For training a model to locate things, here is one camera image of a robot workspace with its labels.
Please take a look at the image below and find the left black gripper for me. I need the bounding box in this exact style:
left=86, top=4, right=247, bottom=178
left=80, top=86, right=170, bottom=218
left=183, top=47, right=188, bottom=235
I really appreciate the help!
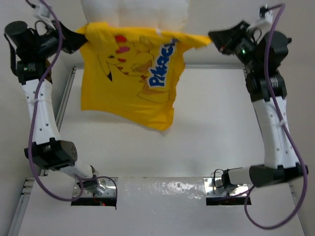
left=33, top=20, right=88, bottom=58

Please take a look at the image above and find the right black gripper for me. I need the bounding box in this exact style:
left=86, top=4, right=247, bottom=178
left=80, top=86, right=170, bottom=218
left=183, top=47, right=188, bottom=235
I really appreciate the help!
left=209, top=19, right=262, bottom=71

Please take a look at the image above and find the cream white pillow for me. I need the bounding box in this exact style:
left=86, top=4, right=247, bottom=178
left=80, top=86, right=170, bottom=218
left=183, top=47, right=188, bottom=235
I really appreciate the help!
left=81, top=0, right=189, bottom=31

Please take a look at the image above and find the yellow pillowcase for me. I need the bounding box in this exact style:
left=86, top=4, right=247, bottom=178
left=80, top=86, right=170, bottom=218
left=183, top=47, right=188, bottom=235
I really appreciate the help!
left=78, top=22, right=211, bottom=131

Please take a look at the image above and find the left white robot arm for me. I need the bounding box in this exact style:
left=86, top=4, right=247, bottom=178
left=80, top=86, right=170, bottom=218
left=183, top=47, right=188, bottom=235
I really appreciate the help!
left=4, top=21, right=100, bottom=195

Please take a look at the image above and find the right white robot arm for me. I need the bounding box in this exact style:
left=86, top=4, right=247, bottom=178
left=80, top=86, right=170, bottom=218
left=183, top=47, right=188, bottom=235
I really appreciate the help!
left=208, top=21, right=303, bottom=189

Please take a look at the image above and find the aluminium table frame rail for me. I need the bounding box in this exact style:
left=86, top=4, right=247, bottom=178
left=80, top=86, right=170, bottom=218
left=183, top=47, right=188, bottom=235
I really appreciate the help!
left=242, top=65, right=280, bottom=175

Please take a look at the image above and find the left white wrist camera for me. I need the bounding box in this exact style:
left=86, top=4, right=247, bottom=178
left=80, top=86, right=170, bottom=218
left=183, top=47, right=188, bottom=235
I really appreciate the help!
left=33, top=2, right=53, bottom=25

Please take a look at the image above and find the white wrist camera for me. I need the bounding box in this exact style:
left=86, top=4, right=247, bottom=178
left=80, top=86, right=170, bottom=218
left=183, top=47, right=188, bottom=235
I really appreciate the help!
left=247, top=4, right=273, bottom=31
left=33, top=2, right=53, bottom=25

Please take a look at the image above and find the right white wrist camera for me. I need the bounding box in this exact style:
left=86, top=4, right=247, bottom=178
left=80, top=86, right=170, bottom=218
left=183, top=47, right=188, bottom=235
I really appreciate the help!
left=247, top=4, right=273, bottom=31

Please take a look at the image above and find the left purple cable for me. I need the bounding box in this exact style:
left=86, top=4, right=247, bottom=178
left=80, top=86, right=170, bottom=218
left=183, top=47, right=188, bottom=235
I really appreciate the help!
left=26, top=0, right=119, bottom=203

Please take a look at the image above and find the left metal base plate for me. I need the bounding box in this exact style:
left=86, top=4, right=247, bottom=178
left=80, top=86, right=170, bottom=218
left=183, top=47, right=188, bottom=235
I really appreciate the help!
left=81, top=177, right=118, bottom=198

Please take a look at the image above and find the metal base plate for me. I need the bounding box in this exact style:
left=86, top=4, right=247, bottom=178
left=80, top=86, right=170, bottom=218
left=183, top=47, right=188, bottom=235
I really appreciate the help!
left=204, top=177, right=251, bottom=198
left=81, top=177, right=118, bottom=198

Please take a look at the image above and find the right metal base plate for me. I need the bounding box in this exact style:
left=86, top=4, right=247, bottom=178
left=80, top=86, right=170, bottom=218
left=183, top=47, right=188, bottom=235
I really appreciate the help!
left=204, top=177, right=251, bottom=198

